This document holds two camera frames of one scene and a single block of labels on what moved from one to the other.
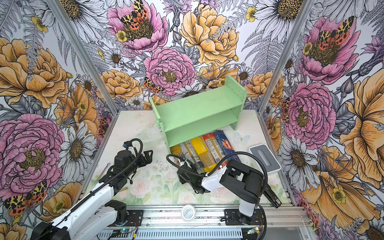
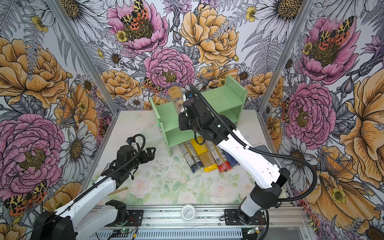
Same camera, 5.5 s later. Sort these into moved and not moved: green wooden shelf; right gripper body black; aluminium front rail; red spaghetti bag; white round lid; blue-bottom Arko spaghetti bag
Moved: blue-bottom Arko spaghetti bag; right gripper body black
Not moved: aluminium front rail; white round lid; green wooden shelf; red spaghetti bag
